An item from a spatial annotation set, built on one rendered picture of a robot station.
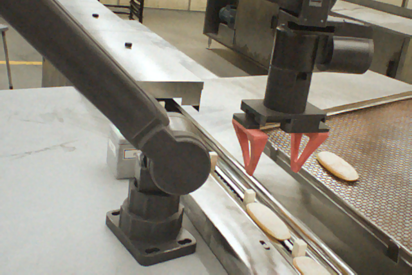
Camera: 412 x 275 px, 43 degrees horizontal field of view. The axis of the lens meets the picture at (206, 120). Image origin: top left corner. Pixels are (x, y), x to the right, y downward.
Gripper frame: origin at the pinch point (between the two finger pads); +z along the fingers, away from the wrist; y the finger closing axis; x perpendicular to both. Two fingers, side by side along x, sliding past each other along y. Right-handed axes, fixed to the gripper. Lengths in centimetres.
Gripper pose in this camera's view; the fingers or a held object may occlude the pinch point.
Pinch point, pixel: (272, 167)
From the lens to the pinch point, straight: 75.2
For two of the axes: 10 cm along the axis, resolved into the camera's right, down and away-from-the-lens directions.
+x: -4.0, -3.6, 8.4
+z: -1.3, 9.3, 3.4
